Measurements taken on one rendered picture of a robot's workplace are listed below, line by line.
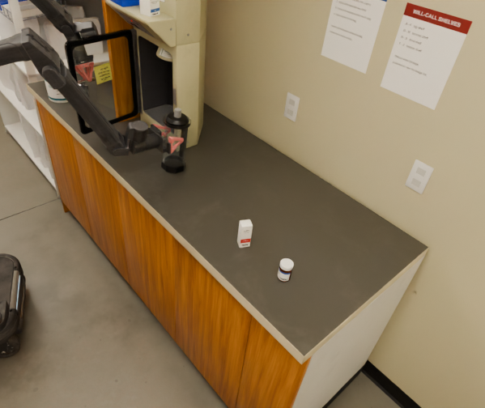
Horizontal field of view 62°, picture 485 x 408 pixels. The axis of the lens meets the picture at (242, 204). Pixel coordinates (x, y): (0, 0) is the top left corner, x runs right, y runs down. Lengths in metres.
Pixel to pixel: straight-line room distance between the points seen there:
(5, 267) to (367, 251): 1.82
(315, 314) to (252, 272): 0.24
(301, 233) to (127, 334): 1.21
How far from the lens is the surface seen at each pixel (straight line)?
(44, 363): 2.34
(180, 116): 1.63
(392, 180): 1.65
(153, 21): 1.59
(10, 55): 1.34
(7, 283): 2.39
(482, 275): 1.66
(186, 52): 1.70
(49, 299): 2.57
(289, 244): 1.46
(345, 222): 1.61
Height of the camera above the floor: 1.95
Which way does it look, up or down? 40 degrees down
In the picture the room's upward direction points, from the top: 7 degrees clockwise
